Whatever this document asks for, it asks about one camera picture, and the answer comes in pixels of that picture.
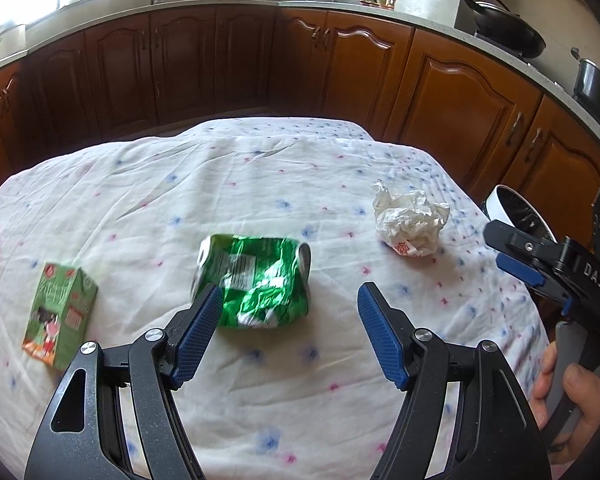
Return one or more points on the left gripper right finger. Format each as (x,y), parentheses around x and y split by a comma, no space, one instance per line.
(495,434)

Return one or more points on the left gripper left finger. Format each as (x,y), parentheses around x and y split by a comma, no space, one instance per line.
(81,435)

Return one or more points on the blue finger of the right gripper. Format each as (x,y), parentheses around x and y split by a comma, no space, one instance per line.
(504,238)
(545,273)

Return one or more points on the white tissue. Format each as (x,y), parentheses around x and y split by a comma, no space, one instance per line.
(410,223)

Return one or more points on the crushed green can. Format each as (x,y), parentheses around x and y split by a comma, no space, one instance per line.
(264,280)

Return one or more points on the person's right hand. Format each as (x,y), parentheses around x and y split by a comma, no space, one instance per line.
(583,388)

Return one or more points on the black bin with white rim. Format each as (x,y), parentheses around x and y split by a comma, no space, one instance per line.
(509,206)

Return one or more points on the wooden lower cabinets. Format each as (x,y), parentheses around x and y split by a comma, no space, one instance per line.
(487,117)

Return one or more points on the green juice carton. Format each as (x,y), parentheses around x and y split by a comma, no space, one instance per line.
(60,310)

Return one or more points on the white floral tablecloth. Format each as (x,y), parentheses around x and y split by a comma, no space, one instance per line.
(291,217)

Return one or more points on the black wok with handle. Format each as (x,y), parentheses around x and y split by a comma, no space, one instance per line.
(509,30)

